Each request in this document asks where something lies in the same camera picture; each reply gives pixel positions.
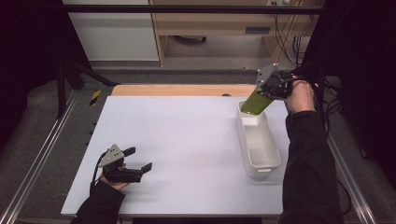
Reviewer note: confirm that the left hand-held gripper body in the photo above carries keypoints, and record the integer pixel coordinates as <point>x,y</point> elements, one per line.
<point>123,174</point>

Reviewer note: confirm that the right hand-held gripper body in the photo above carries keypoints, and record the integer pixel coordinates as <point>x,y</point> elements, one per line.
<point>275,84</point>

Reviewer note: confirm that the green phone case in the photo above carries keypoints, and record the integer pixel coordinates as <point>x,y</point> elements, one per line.
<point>253,104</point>

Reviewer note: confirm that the white plastic bin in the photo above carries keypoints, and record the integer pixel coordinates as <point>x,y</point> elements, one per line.
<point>260,146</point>

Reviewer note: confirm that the person's left hand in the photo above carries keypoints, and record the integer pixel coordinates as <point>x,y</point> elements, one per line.
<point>118,186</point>

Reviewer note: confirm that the person's right hand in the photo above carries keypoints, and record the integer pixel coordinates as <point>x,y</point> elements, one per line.
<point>300,96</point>

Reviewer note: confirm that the grey desk label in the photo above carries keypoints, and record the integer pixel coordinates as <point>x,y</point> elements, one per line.
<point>257,30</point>

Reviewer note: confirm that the yellow black striped marker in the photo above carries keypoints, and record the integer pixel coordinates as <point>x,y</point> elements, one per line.
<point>95,97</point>

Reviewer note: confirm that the wooden desk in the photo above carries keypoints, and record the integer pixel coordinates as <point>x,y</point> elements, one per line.
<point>214,23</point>

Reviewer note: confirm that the black curtain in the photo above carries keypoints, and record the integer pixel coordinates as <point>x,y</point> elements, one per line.
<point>364,77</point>
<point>28,62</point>

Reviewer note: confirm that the black curved object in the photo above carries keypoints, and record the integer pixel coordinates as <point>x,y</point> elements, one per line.
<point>190,39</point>

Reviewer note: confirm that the black metal stand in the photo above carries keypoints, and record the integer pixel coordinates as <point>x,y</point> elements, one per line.
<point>63,81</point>

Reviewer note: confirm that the white cabinet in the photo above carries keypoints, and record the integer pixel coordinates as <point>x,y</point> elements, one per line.
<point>115,37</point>

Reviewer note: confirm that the black metal bar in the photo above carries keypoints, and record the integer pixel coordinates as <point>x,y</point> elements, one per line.
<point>186,9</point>

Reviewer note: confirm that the aluminium rail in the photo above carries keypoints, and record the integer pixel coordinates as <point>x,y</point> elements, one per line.
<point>351,183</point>
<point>34,165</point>

